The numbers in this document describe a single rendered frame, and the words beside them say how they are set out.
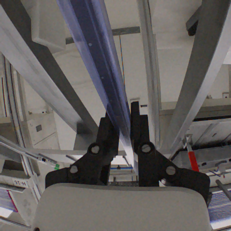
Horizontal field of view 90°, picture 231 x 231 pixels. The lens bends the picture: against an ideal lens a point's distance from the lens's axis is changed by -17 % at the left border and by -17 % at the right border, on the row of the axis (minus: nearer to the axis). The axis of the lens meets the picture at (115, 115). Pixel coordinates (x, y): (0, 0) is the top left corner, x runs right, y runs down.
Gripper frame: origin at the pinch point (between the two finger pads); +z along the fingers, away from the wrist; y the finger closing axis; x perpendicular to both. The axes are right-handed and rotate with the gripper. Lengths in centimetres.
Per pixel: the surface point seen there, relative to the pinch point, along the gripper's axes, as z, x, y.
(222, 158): 10.6, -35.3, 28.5
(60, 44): 10.0, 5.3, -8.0
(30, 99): 144, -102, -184
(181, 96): 15.7, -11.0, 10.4
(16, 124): 27, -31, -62
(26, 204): -8, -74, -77
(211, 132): 14.2, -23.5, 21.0
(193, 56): 14.7, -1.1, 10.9
